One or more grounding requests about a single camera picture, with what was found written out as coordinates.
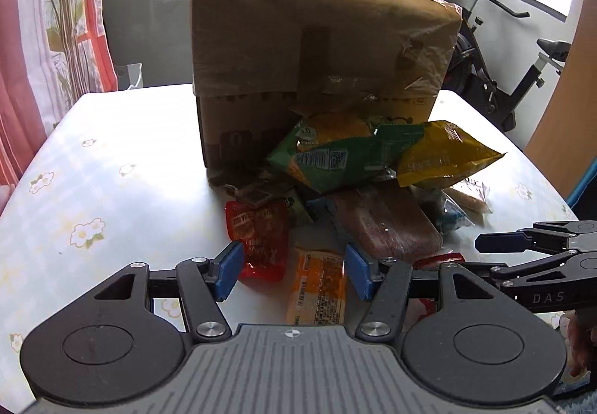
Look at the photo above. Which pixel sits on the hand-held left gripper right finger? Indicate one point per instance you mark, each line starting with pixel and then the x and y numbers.
pixel 357 270

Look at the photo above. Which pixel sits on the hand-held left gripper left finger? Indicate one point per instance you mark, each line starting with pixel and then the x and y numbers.
pixel 231 270

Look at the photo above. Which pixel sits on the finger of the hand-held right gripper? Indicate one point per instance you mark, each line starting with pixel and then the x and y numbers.
pixel 536 268
pixel 501 242

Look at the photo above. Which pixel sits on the orange snack packet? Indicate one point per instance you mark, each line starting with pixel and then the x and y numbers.
pixel 319 293

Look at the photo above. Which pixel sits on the red snack packet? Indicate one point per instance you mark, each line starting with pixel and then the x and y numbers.
pixel 259 232

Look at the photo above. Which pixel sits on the clear beige snack packet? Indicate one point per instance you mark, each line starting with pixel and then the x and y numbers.
pixel 471 199

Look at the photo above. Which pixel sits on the clear brown bread packet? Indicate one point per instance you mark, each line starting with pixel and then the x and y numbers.
pixel 387 223

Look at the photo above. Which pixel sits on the clear blue print cake packet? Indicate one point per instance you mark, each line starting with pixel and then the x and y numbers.
pixel 450 216

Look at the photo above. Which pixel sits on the small red packet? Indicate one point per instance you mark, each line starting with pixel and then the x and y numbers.
pixel 436 260

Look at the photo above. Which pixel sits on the yellow snack bag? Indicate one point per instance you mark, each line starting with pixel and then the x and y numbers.
pixel 443 153

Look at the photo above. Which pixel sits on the green snack bag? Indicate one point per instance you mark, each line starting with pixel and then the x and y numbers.
pixel 336 153

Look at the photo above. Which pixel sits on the taped cardboard box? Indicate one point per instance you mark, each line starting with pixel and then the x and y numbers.
pixel 317 45

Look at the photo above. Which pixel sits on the person's right hand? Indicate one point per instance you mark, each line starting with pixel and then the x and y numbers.
pixel 580 344

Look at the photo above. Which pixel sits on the dark brown snack packet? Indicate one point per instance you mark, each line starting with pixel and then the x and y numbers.
pixel 254 196

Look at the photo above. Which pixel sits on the blue cloth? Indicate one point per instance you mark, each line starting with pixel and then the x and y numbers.
pixel 585 190

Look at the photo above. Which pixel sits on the black exercise bike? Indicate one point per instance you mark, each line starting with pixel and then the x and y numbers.
pixel 489 83

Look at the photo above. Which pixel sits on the wooden panel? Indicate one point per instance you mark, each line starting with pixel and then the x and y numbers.
pixel 571 92

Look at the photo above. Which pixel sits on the printed curtain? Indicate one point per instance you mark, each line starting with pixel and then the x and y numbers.
pixel 46 45

